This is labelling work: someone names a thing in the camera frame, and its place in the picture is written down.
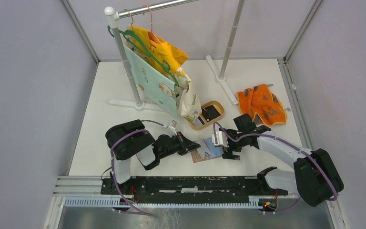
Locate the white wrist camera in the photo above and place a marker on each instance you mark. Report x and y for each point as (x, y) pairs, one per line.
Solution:
(219, 138)
(172, 126)

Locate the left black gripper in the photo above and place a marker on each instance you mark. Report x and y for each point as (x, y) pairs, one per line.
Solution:
(186, 144)

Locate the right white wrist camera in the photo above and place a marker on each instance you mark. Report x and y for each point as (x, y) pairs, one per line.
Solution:
(219, 138)

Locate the orange patterned cloth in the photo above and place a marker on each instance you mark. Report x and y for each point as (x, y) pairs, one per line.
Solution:
(259, 102)

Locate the yellow oval tray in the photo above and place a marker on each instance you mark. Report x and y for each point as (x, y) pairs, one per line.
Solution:
(219, 107)

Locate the white metal clothes rack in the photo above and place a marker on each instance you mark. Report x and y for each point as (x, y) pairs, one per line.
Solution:
(113, 28)

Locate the cream printed garment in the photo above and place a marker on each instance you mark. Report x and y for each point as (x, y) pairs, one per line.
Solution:
(190, 105)

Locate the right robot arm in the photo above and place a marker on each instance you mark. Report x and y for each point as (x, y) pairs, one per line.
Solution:
(314, 176)

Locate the white perforated cable tray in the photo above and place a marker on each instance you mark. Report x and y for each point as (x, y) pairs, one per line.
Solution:
(118, 202)

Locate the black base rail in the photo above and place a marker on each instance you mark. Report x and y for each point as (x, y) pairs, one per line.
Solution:
(192, 190)

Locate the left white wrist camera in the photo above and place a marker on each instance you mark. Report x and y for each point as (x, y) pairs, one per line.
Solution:
(172, 126)

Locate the pink clothes hanger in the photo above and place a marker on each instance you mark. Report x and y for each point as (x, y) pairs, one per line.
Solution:
(151, 23)

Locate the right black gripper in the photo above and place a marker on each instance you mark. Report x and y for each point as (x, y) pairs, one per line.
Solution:
(228, 152)

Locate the yellow garment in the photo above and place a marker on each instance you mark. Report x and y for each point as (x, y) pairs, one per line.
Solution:
(164, 52)

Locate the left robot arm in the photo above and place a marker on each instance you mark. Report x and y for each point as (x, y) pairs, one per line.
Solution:
(133, 139)

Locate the black credit card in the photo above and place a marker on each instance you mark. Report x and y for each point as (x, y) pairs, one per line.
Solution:
(210, 113)

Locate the white printed credit card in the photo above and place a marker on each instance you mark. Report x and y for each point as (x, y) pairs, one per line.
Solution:
(208, 148)

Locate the green clothes hanger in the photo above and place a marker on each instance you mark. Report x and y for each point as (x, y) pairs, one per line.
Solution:
(146, 51)

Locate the light green printed garment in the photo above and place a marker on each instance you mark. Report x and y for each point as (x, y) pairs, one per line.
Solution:
(152, 83)

